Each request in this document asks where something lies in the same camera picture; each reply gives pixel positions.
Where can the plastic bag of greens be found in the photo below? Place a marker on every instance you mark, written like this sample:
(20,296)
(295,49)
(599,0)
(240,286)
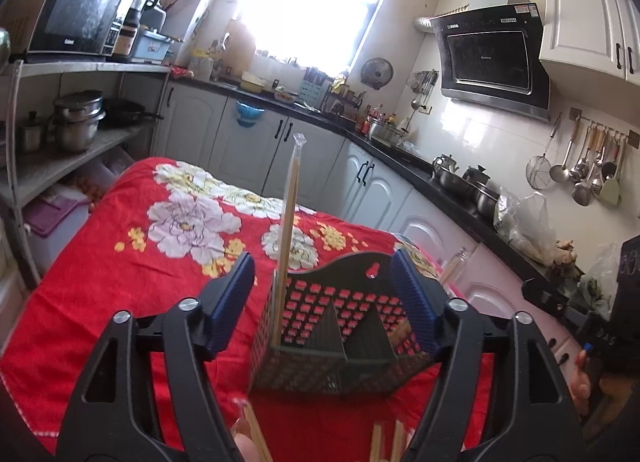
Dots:
(600,277)

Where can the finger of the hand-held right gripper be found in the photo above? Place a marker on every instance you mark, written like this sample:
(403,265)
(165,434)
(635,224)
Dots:
(547,299)

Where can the black frying pan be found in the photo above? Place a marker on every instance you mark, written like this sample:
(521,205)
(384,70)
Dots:
(125,111)

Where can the person's right hand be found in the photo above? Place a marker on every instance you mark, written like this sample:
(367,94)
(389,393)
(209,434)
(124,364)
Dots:
(582,382)

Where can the kitchen window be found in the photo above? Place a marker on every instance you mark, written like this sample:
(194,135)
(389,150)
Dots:
(315,1)

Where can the silver exhaust duct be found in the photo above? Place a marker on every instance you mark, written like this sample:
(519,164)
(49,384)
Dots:
(422,24)

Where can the small wall fan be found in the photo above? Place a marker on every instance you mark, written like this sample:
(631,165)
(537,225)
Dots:
(376,73)

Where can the steel kettle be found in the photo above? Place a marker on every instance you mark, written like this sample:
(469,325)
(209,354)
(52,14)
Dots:
(445,165)

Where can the yellow container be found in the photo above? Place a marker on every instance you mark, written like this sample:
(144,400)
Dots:
(254,82)

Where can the wooden cutting board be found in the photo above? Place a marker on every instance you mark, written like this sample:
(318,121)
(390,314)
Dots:
(241,46)

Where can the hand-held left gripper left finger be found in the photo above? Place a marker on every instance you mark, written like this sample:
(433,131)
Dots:
(232,302)

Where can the metal shelf rack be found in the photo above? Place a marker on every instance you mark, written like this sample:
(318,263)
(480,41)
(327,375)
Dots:
(50,171)

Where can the red floral tablecloth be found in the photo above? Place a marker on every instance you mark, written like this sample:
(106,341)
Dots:
(125,292)

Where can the large steel ladle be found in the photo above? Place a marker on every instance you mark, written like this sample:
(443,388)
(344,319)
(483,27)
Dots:
(582,194)

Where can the blue plastic box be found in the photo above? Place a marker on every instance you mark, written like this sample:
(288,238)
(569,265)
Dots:
(152,46)

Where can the white wall cabinet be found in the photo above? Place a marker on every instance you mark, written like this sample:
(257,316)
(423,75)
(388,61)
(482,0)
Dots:
(580,26)

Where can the blue hanging basket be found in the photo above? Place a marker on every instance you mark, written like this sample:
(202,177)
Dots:
(249,114)

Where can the small steel canister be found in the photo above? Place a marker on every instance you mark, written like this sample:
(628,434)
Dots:
(31,134)

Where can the green spatula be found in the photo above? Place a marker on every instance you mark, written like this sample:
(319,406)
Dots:
(611,192)

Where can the black range hood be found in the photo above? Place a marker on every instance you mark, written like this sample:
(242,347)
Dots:
(490,61)

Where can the stacked steel pots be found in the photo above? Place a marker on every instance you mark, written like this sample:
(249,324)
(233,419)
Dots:
(77,126)

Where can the blue knife block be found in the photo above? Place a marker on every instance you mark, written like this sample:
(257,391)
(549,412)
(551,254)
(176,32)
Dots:
(315,89)

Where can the ginger root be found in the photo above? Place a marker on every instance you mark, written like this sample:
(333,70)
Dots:
(565,254)

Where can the small steel pot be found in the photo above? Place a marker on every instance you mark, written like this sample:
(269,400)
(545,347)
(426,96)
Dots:
(486,202)

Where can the white base cabinets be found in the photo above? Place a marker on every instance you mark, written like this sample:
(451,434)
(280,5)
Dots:
(210,141)

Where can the large steel pot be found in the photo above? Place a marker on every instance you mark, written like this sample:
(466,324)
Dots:
(382,130)

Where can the purple lid storage box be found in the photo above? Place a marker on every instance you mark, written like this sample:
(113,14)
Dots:
(55,227)

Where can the black blender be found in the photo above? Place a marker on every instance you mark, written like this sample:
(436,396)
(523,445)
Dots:
(142,1)

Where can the black microwave oven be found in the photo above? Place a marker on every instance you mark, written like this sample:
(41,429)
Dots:
(75,11)

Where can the black perforated utensil holder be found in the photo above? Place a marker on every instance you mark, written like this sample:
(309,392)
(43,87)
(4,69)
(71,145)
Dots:
(320,367)

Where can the steel bowl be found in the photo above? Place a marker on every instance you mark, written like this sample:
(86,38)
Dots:
(456,185)

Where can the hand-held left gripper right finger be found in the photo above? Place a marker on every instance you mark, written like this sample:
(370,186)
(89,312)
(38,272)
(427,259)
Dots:
(412,302)

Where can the clear plastic bag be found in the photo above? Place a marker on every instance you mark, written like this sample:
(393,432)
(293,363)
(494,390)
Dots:
(525,227)

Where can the dark kettle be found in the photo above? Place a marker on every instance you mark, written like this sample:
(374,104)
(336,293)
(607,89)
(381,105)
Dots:
(475,175)

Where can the black countertop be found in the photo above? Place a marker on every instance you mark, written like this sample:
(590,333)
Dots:
(400,154)

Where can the wall utensil rail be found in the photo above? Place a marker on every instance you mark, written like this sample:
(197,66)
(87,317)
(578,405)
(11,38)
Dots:
(577,113)

